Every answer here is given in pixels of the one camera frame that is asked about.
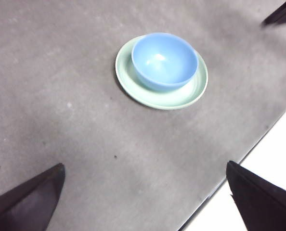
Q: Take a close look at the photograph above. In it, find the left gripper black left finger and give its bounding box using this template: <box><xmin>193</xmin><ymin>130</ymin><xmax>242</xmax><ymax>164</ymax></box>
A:
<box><xmin>0</xmin><ymin>163</ymin><xmax>66</xmax><ymax>231</ymax></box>

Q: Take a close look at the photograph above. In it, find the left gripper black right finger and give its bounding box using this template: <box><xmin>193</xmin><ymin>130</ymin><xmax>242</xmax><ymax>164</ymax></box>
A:
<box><xmin>226</xmin><ymin>160</ymin><xmax>286</xmax><ymax>231</ymax></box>

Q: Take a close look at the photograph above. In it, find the blue bowl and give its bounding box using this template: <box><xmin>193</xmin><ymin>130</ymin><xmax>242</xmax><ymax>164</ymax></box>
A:
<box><xmin>130</xmin><ymin>32</ymin><xmax>198</xmax><ymax>92</ymax></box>

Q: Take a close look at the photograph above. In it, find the green plate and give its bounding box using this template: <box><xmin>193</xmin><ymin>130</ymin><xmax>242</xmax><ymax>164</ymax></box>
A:
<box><xmin>115</xmin><ymin>36</ymin><xmax>209</xmax><ymax>111</ymax></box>

